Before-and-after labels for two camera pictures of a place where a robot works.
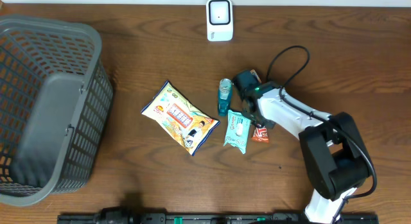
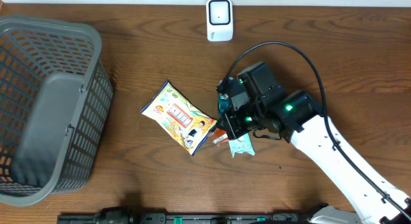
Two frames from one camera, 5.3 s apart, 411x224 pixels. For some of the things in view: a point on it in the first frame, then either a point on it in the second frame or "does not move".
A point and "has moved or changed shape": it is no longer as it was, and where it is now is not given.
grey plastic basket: [55, 98] does not move
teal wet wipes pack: [237, 130] has moved or changed shape
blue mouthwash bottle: [224, 96] does not move
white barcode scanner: [219, 19] does not move
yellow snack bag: [180, 117] does not move
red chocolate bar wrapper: [260, 134] → [218, 136]
